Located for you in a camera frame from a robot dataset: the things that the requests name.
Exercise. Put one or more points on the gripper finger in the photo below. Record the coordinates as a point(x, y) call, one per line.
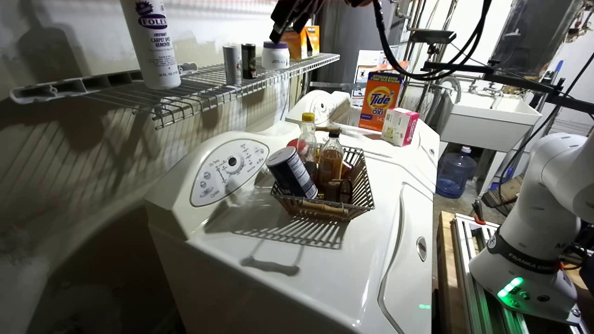
point(307, 11)
point(282, 21)

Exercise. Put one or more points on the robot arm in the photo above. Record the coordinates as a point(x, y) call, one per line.
point(533, 222)

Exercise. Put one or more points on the white container with purple lid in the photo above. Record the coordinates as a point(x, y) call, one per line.
point(275, 56)

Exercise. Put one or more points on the small orange box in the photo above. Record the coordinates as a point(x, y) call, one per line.
point(299, 44)

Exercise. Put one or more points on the grey water heater tank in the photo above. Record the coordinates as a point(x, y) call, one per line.
point(348, 41)

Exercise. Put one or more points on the black can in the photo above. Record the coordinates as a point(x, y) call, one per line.
point(248, 60)

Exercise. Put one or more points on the silver can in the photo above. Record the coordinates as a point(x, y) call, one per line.
point(232, 65)

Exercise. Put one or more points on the white washing machine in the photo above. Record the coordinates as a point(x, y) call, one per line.
point(325, 106)

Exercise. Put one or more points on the orange detergent box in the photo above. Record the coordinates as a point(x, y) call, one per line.
point(379, 102)

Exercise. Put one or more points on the clear bottle with yellow cap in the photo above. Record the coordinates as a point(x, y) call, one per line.
point(307, 137)

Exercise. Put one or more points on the red round lid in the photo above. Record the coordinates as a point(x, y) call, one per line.
point(297, 146)

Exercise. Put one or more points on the tall white spray can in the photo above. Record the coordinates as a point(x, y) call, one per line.
point(155, 46)

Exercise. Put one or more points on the white and pink box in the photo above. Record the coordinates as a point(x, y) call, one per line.
point(400, 126)

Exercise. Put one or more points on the amber bottle with black cap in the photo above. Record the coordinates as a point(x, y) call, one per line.
point(330, 162)

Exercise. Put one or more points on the dryer knob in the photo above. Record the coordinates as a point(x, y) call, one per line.
point(232, 162)

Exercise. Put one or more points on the dark blue cylindrical canister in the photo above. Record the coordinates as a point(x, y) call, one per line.
point(292, 174)

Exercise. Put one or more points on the brown roll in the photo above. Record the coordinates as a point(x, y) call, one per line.
point(325, 208)

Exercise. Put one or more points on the sink tap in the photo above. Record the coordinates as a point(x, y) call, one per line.
point(487, 88)

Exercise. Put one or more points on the white utility sink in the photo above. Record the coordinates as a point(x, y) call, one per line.
point(487, 123)

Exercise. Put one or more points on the blue water jug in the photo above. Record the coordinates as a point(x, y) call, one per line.
point(455, 174)

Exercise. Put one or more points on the white dryer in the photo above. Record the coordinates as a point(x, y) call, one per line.
point(278, 278)

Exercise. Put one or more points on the dryer door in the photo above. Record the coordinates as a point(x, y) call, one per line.
point(410, 297)

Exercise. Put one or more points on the silver duct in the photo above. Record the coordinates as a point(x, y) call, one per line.
point(533, 32)

